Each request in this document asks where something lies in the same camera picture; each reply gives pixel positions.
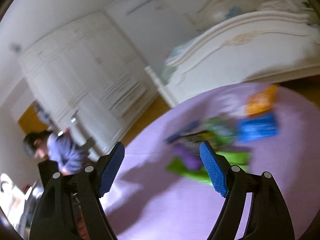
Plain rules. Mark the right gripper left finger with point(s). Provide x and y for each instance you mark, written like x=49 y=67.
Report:
x=55 y=216

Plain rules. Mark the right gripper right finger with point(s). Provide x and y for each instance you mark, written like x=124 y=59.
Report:
x=269 y=217

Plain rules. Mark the green plastic wrapper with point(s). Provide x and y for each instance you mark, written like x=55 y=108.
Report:
x=214 y=139

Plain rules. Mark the purple snack wrapper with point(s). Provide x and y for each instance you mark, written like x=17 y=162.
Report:
x=191 y=160

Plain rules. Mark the orange snack wrapper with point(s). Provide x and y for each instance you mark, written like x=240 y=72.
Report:
x=261 y=102

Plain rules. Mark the person in blue shirt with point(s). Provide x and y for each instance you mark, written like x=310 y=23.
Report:
x=70 y=157

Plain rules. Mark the white built-in wardrobe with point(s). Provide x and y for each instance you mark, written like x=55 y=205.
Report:
x=89 y=78

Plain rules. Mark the white ornate bed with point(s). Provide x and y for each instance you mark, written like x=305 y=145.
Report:
x=241 y=41

